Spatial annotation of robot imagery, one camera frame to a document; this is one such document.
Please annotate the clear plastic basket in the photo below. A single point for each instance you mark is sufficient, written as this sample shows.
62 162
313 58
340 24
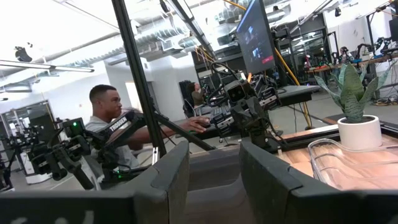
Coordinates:
342 168

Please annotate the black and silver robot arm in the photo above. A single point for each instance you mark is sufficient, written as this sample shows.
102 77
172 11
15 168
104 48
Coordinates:
270 96
222 121

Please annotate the yellow slanted pole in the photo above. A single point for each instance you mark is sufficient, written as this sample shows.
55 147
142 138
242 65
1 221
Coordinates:
289 68

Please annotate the black overhead mounted camera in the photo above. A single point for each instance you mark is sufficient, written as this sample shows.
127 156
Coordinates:
23 55

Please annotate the wooden workbench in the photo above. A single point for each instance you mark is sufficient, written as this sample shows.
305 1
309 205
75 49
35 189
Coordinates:
342 63

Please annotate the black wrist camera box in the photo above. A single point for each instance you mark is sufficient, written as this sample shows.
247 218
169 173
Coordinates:
236 92

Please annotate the snake plant in white pot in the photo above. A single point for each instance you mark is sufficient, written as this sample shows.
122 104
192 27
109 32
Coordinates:
357 133

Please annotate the black overhead frame beam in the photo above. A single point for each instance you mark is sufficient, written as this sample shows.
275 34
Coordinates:
192 25

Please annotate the silver ceiling duct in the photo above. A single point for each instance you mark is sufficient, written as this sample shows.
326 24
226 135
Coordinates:
161 34

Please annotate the black diagonal frame brace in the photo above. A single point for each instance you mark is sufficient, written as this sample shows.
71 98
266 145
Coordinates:
183 130

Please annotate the long ceiling light strip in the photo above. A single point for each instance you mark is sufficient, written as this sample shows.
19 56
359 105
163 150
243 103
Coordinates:
46 66

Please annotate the large black monitor screen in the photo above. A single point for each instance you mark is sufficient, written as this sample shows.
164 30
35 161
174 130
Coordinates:
256 37

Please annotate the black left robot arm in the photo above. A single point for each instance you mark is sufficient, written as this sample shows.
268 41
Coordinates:
261 137

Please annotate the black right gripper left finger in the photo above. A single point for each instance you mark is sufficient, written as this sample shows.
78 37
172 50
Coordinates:
161 193

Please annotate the black robot arms on workbench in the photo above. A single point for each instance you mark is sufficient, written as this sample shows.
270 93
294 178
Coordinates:
381 43

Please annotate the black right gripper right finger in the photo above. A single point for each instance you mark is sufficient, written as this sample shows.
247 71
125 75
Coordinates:
267 193

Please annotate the black office chair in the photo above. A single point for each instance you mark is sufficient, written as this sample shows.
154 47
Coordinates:
185 93

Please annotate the black frame post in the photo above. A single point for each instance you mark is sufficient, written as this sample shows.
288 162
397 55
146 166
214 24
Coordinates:
136 77

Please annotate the white pedestal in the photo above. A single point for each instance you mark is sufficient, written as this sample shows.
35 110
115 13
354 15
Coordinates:
37 174

